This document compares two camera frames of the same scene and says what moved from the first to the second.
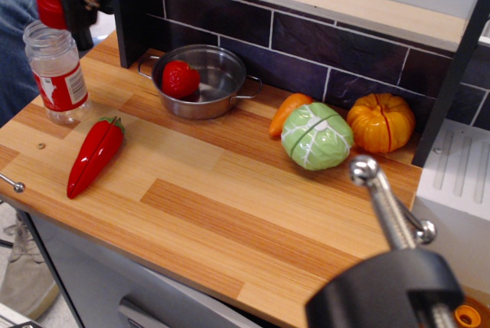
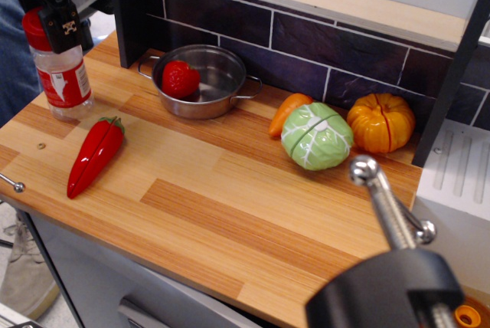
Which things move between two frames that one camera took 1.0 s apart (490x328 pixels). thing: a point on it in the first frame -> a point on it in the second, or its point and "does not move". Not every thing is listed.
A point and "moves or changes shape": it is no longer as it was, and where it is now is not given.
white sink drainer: x=457 y=172 does not move
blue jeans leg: x=18 y=10 does not move
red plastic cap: x=50 y=9 moves or changes shape
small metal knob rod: x=17 y=187 does not move
